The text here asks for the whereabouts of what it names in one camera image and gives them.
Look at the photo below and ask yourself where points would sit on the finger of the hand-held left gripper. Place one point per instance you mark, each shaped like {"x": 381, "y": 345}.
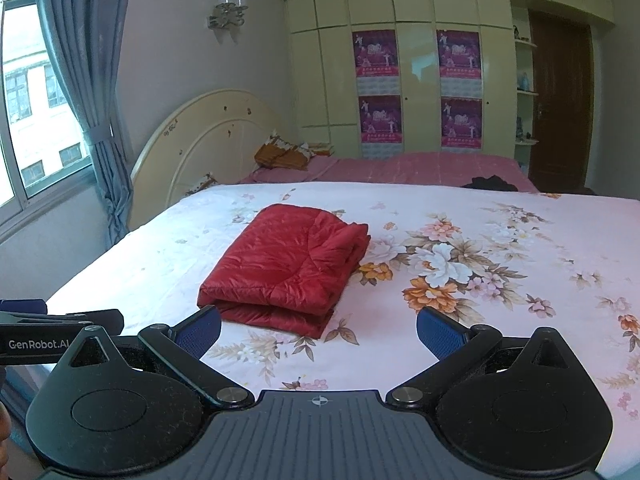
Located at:
{"x": 75, "y": 319}
{"x": 22, "y": 305}

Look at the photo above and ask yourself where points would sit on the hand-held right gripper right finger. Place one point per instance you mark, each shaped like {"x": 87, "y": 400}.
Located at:
{"x": 441, "y": 332}

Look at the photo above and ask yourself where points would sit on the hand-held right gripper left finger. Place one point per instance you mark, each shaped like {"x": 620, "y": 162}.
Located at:
{"x": 199, "y": 329}

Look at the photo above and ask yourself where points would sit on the red puffer jacket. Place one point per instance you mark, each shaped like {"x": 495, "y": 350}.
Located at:
{"x": 280, "y": 270}

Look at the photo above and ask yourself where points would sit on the person's left forearm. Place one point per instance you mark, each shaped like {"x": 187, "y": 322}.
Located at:
{"x": 4, "y": 435}

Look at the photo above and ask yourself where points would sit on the white floral bed sheet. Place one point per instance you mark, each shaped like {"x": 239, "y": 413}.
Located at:
{"x": 500, "y": 220}

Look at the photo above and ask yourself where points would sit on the brown patterned pillow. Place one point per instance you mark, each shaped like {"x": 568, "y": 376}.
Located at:
{"x": 201, "y": 185}

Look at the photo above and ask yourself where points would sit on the black cloth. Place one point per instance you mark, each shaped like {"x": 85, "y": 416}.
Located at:
{"x": 490, "y": 182}

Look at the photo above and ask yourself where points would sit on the pink bed cover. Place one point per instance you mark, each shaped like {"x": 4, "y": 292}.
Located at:
{"x": 400, "y": 167}

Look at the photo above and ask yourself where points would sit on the orange patterned cloth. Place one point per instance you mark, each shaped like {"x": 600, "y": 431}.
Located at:
{"x": 280, "y": 157}

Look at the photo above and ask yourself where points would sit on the cream bed headboard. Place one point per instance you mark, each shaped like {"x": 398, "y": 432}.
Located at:
{"x": 200, "y": 135}

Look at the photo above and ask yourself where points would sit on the window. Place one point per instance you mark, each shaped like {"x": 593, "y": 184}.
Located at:
{"x": 30, "y": 110}

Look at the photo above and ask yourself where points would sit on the brown wooden door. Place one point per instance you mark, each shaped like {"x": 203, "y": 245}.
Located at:
{"x": 560, "y": 110}

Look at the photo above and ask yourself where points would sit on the blue curtain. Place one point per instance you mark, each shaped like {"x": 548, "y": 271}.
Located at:
{"x": 90, "y": 60}

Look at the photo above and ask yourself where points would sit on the cream corner shelf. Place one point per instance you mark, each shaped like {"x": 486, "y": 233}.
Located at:
{"x": 526, "y": 93}

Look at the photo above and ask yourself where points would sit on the blue figurine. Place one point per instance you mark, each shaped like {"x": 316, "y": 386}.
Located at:
{"x": 524, "y": 81}

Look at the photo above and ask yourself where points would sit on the cream wardrobe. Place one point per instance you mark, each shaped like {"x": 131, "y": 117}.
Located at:
{"x": 415, "y": 10}

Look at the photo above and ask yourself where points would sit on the purple wall poster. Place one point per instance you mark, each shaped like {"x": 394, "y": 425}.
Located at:
{"x": 375, "y": 54}
{"x": 462, "y": 124}
{"x": 381, "y": 120}
{"x": 459, "y": 54}

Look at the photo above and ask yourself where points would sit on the silver wall lamp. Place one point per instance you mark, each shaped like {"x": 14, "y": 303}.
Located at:
{"x": 227, "y": 10}

